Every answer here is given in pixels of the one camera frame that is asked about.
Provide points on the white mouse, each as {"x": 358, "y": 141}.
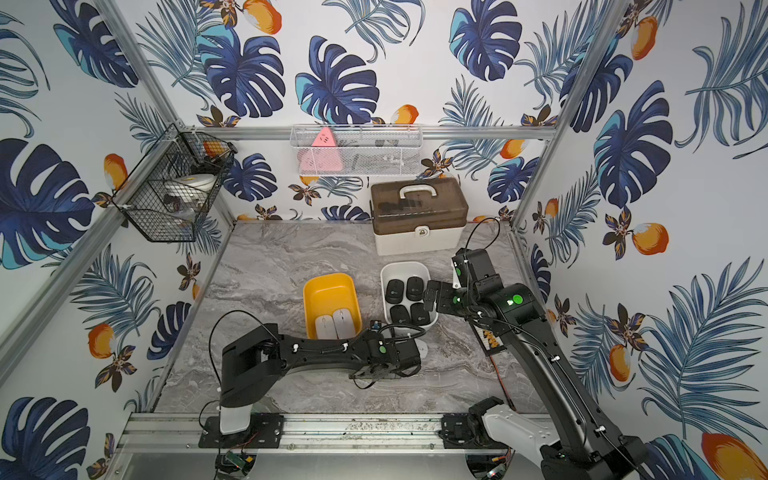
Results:
{"x": 325, "y": 328}
{"x": 344, "y": 323}
{"x": 422, "y": 349}

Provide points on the brown lid storage case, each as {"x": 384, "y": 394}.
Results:
{"x": 417, "y": 216}

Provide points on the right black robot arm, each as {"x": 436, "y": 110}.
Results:
{"x": 583, "y": 442}

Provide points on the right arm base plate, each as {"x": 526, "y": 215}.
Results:
{"x": 464, "y": 431}

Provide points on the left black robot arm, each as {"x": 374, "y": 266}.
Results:
{"x": 254, "y": 363}

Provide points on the yellow plastic bin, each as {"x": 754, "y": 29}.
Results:
{"x": 325, "y": 294}

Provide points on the white bowl in basket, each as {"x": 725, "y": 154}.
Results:
{"x": 190, "y": 187}

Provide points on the black orange connector board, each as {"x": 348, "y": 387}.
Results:
{"x": 489, "y": 343}

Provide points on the clear wall shelf basket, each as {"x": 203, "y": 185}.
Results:
{"x": 368, "y": 150}

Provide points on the white plastic bin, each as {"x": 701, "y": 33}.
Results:
{"x": 402, "y": 271}

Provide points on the black wire basket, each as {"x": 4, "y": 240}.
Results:
{"x": 168, "y": 196}

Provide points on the black mouse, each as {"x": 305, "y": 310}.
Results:
{"x": 414, "y": 289}
{"x": 400, "y": 315}
{"x": 419, "y": 315}
{"x": 394, "y": 291}

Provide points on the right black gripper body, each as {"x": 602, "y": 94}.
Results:
{"x": 450, "y": 301}

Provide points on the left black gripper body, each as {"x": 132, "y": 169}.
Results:
{"x": 405, "y": 354}

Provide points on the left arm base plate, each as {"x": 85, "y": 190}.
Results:
{"x": 265, "y": 431}

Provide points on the pink triangle object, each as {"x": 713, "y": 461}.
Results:
{"x": 322, "y": 156}

